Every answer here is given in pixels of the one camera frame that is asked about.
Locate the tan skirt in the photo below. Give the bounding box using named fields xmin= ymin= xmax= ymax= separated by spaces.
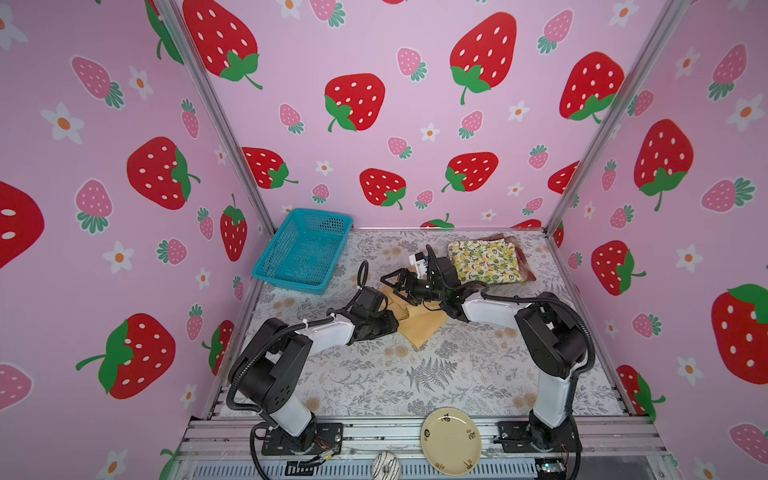
xmin=380 ymin=286 xmax=449 ymax=349

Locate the lemon print skirt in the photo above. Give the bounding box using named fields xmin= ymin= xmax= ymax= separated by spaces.
xmin=448 ymin=239 xmax=524 ymax=284

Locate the red plaid skirt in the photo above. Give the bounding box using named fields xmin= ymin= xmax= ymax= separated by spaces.
xmin=485 ymin=234 xmax=537 ymax=282

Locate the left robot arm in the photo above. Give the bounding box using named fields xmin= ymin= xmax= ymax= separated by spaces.
xmin=225 ymin=287 xmax=399 ymax=438

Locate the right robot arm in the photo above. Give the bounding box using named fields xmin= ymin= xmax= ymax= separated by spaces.
xmin=380 ymin=252 xmax=596 ymax=430

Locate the teal plastic basket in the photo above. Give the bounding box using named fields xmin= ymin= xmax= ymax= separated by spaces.
xmin=252 ymin=209 xmax=353 ymax=295

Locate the cream plate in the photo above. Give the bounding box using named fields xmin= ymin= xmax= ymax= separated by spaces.
xmin=420 ymin=407 xmax=482 ymax=477

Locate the chocolate drizzled donut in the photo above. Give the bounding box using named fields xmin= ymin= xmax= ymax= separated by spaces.
xmin=371 ymin=451 xmax=402 ymax=480

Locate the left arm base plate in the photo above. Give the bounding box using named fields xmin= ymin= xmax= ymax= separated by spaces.
xmin=261 ymin=421 xmax=344 ymax=456

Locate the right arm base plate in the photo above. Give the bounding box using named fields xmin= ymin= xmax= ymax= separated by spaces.
xmin=492 ymin=419 xmax=583 ymax=454

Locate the aluminium frame rail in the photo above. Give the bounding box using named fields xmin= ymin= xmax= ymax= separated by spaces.
xmin=166 ymin=417 xmax=681 ymax=479

